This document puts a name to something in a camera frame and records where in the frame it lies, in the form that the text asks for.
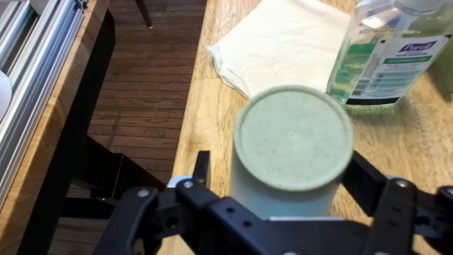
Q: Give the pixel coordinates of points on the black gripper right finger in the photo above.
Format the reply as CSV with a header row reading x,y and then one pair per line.
x,y
401,212

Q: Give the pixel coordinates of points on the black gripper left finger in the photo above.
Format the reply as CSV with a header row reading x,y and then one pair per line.
x,y
136,216

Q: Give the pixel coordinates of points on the light blue plastic cup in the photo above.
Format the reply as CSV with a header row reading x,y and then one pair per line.
x,y
292,136

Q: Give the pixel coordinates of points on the black metal stand leg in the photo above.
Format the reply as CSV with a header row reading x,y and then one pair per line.
x,y
71,155

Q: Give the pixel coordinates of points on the green hand sanitizer pump bottle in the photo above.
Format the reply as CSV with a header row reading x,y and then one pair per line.
x,y
386,56

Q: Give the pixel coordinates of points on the dark wooden chair leg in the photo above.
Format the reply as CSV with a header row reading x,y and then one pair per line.
x,y
143,11

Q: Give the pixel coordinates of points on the folded white paper napkin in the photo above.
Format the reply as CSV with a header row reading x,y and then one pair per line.
x,y
277,42

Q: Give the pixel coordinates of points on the aluminium extrusion frame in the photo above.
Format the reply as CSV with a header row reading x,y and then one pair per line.
x,y
33,70

